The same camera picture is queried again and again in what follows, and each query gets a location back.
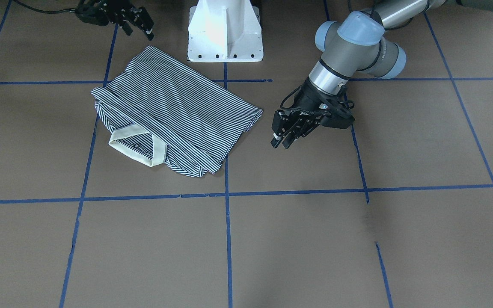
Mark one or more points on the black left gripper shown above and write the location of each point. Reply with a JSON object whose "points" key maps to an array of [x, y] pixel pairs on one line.
{"points": [[307, 97]]}

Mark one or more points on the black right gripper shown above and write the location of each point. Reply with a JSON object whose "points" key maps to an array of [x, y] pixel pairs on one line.
{"points": [[110, 9]]}

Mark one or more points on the striped polo shirt white collar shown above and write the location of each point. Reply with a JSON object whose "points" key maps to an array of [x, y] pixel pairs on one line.
{"points": [[160, 111]]}

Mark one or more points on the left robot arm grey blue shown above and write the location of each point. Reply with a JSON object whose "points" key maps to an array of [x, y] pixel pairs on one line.
{"points": [[357, 44]]}

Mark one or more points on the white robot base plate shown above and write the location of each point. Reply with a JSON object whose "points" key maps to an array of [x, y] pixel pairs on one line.
{"points": [[225, 31]]}

